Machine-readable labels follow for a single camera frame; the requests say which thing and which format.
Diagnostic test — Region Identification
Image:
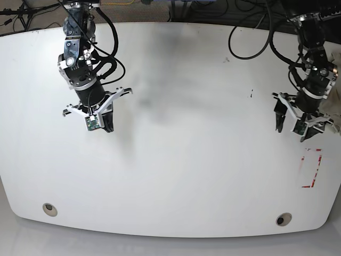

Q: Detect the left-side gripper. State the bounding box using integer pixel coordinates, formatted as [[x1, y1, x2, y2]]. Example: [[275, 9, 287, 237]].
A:
[[272, 91, 334, 142]]

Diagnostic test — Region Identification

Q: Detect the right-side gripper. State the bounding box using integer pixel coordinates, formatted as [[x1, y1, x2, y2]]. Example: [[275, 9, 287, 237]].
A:
[[62, 86, 133, 133]]

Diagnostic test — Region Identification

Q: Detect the beige T-shirt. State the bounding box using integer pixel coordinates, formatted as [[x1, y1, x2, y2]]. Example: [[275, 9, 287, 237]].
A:
[[319, 51, 340, 134]]

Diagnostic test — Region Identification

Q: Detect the red tape rectangle marking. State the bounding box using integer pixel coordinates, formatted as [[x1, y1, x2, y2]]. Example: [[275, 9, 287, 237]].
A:
[[298, 148, 323, 188]]

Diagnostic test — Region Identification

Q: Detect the black tripod stand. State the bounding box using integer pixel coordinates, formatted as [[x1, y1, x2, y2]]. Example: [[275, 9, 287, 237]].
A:
[[1, 1, 45, 31]]

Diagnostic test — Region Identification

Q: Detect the left-side wrist camera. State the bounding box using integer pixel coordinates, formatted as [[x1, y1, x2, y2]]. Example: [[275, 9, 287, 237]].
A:
[[292, 120, 308, 137]]

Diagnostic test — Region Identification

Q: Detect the right-side wrist camera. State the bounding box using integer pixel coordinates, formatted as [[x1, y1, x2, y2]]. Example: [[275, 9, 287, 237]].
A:
[[85, 115, 102, 131]]

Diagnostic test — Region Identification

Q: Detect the right table cable grommet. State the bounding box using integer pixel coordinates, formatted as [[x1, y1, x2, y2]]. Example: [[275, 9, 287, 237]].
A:
[[276, 213, 292, 227]]

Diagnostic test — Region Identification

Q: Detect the table cable grommet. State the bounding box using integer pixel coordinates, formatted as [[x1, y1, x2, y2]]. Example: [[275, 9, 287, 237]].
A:
[[276, 213, 292, 227], [43, 203, 58, 217]]

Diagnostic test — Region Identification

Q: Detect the left table cable grommet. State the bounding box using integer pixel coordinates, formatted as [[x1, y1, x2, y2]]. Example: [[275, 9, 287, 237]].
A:
[[43, 203, 58, 217]]

